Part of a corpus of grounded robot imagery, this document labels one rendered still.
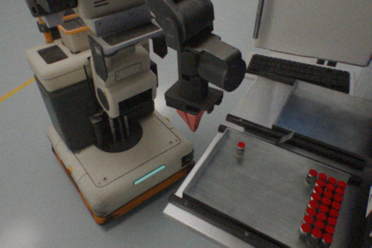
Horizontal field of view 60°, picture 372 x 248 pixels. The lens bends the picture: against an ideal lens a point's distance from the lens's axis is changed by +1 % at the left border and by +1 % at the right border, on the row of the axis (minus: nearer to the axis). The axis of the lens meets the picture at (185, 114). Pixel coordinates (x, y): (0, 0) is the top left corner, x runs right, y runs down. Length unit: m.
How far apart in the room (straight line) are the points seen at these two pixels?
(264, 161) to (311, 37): 0.73
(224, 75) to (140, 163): 1.23
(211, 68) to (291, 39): 1.02
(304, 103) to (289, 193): 0.38
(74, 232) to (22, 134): 0.89
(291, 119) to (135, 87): 0.62
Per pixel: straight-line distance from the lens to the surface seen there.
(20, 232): 1.97
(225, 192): 0.84
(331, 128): 1.08
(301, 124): 1.06
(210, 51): 0.51
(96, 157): 1.76
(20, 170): 2.24
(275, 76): 1.21
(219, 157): 0.91
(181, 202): 0.80
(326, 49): 1.52
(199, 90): 0.59
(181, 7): 0.52
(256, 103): 1.10
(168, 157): 1.71
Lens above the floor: 1.57
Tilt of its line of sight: 42 degrees down
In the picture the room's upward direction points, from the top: straight up
